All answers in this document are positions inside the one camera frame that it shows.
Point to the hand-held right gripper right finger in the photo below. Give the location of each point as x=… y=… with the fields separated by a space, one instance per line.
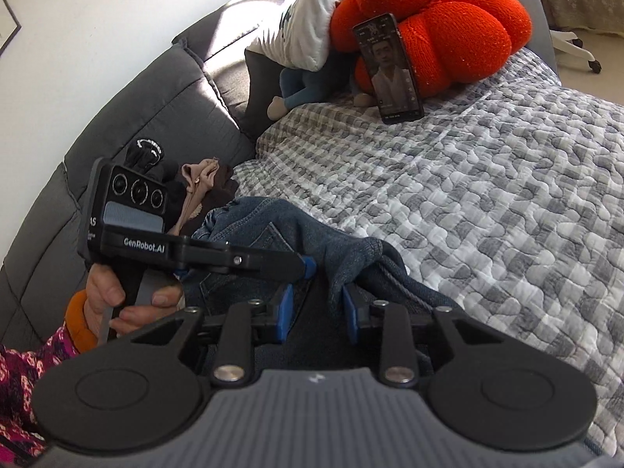
x=350 y=314

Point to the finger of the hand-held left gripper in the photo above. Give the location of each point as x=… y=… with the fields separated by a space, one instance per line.
x=258 y=263

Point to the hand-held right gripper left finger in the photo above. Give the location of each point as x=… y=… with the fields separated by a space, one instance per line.
x=285 y=314

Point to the dark blue jeans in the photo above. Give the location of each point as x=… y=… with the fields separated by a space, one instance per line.
x=331 y=248

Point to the person's left hand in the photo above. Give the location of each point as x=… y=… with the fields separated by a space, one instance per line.
x=102 y=287

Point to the black rolled cloth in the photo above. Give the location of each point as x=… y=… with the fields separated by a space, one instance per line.
x=144 y=156

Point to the beige and brown cloth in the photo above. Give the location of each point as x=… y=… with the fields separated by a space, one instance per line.
x=200 y=185

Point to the grey sofa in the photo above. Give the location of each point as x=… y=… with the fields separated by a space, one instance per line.
x=146 y=107

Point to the blue plush doll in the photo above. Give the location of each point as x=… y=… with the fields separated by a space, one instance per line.
x=302 y=90

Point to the grey checked quilt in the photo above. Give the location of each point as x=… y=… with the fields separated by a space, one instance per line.
x=487 y=180

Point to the black smartphone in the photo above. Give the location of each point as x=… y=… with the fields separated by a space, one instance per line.
x=390 y=73

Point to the white quilted pillow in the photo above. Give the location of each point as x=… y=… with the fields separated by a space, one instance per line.
x=312 y=19

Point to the orange flower-shaped cushion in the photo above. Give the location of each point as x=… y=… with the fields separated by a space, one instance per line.
x=463 y=24

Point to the white office chair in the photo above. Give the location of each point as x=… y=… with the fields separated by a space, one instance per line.
x=570 y=34

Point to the black framed wall picture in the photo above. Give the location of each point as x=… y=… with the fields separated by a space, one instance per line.
x=7 y=22

